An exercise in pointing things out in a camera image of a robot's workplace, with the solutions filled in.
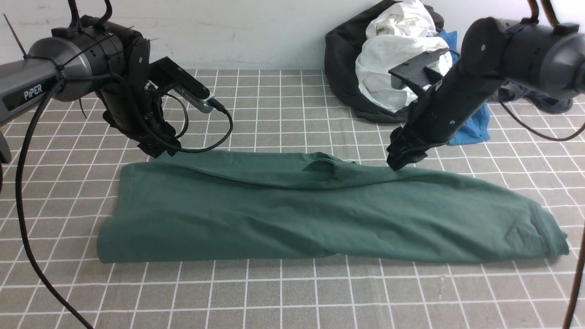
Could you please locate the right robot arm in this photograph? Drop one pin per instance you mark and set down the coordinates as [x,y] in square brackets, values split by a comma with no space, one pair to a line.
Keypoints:
[546,59]

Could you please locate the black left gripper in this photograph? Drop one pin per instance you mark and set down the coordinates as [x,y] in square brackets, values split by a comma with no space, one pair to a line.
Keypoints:
[137,113]

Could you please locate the blue shirt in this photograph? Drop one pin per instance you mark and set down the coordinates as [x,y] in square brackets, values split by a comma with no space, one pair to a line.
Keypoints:
[475,129]

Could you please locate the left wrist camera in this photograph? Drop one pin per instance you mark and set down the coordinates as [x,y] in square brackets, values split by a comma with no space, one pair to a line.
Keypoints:
[168,76]

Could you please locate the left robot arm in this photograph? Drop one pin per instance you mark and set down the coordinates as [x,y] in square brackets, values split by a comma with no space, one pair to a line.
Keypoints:
[98,57]

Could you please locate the dark grey crumpled shirt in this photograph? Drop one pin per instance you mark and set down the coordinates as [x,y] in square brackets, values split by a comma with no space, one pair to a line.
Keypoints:
[511,91]

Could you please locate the green long-sleeved shirt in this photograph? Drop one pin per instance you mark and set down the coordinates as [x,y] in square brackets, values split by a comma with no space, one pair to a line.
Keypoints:
[223,205]

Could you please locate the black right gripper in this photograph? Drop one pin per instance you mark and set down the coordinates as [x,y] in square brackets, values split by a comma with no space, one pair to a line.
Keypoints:
[440,113]

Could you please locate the white shirt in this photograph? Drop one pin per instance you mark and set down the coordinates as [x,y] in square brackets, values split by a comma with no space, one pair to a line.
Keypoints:
[401,32]

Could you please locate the black garment under white shirt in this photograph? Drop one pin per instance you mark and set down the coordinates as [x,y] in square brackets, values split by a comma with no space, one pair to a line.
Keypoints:
[343,45]

